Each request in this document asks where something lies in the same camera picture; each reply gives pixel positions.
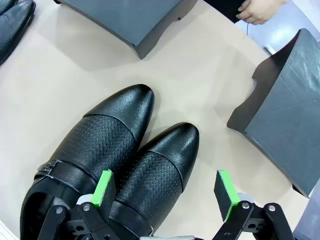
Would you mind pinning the person's black t-shirt torso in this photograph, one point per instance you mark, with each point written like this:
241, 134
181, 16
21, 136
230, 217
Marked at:
222, 7

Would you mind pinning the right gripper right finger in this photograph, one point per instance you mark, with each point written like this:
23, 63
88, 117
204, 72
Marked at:
225, 192

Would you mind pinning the person's left hand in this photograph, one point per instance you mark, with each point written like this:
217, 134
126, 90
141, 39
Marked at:
257, 11

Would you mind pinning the black shoe stand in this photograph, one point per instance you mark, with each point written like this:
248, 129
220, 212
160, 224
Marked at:
292, 112
130, 17

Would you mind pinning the black leather buckle shoe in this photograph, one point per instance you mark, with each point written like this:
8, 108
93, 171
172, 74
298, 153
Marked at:
13, 30
6, 4
165, 162
105, 132

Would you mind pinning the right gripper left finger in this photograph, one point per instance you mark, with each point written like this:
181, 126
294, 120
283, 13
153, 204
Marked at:
105, 190

